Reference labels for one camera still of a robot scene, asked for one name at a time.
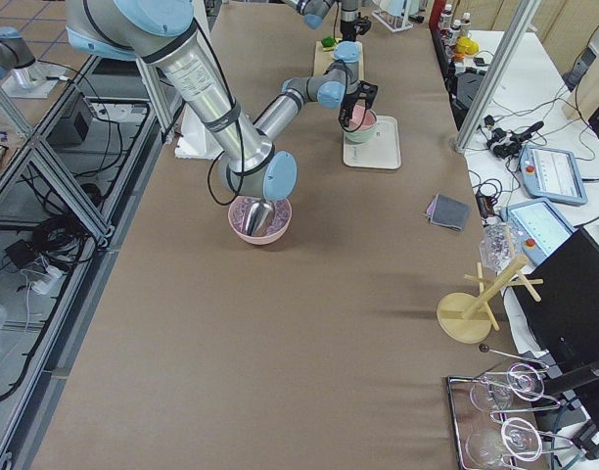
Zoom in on wooden cutting board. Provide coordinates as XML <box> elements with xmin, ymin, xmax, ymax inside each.
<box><xmin>313</xmin><ymin>41</ymin><xmax>364</xmax><ymax>80</ymax></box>

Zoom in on white dish rack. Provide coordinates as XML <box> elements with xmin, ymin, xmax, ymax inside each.
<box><xmin>372</xmin><ymin>0</ymin><xmax>424</xmax><ymax>32</ymax></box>

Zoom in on clear plastic bag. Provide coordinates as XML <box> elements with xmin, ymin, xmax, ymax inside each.
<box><xmin>480</xmin><ymin>222</ymin><xmax>516</xmax><ymax>272</ymax></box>

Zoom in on green lime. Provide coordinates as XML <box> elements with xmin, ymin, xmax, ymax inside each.
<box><xmin>321</xmin><ymin>36</ymin><xmax>337</xmax><ymax>49</ymax></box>

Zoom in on cream rabbit tray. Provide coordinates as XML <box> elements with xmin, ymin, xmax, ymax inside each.
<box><xmin>343</xmin><ymin>116</ymin><xmax>401</xmax><ymax>170</ymax></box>

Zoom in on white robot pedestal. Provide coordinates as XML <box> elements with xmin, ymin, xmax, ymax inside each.
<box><xmin>174</xmin><ymin>105</ymin><xmax>222</xmax><ymax>161</ymax></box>

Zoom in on aluminium frame post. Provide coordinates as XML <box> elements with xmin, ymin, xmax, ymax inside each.
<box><xmin>454</xmin><ymin>0</ymin><xmax>541</xmax><ymax>154</ymax></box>

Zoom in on blue teach pendant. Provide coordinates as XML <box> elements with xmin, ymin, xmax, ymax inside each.
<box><xmin>520</xmin><ymin>145</ymin><xmax>588</xmax><ymax>206</ymax></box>
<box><xmin>500</xmin><ymin>198</ymin><xmax>576</xmax><ymax>265</ymax></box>

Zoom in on metal ice scoop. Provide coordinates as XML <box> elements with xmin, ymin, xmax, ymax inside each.
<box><xmin>242</xmin><ymin>199</ymin><xmax>275</xmax><ymax>237</ymax></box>

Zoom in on pink ice bowl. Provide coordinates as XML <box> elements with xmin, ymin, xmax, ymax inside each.
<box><xmin>228</xmin><ymin>196</ymin><xmax>293</xmax><ymax>245</ymax></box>

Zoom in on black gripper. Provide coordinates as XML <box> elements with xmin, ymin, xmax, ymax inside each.
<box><xmin>338</xmin><ymin>80</ymin><xmax>379</xmax><ymax>130</ymax></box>
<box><xmin>340</xmin><ymin>14</ymin><xmax>372</xmax><ymax>42</ymax></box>

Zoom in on wire glass rack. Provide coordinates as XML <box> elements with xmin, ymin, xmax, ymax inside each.
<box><xmin>446</xmin><ymin>343</ymin><xmax>588</xmax><ymax>469</ymax></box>

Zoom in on wooden mug tree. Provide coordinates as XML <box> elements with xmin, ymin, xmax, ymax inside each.
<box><xmin>436</xmin><ymin>228</ymin><xmax>544</xmax><ymax>343</ymax></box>

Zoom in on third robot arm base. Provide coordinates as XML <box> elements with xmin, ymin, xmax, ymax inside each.
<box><xmin>0</xmin><ymin>26</ymin><xmax>56</xmax><ymax>99</ymax></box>

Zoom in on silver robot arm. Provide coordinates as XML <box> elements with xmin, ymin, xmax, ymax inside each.
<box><xmin>66</xmin><ymin>1</ymin><xmax>378</xmax><ymax>201</ymax></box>
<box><xmin>283</xmin><ymin>0</ymin><xmax>371</xmax><ymax>42</ymax></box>

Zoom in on yellow container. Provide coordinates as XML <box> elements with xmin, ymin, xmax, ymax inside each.
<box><xmin>455</xmin><ymin>36</ymin><xmax>480</xmax><ymax>56</ymax></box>

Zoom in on black monitor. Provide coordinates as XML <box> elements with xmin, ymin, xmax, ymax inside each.
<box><xmin>510</xmin><ymin>227</ymin><xmax>599</xmax><ymax>422</ymax></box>

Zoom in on lower blue teach pendant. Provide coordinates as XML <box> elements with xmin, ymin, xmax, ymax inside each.
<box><xmin>500</xmin><ymin>198</ymin><xmax>576</xmax><ymax>265</ymax></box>

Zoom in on upper blue teach pendant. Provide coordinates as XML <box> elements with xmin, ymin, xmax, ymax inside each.
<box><xmin>520</xmin><ymin>145</ymin><xmax>588</xmax><ymax>206</ymax></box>

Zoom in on green stacked bowls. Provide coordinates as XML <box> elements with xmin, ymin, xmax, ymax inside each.
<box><xmin>344</xmin><ymin>123</ymin><xmax>376</xmax><ymax>144</ymax></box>

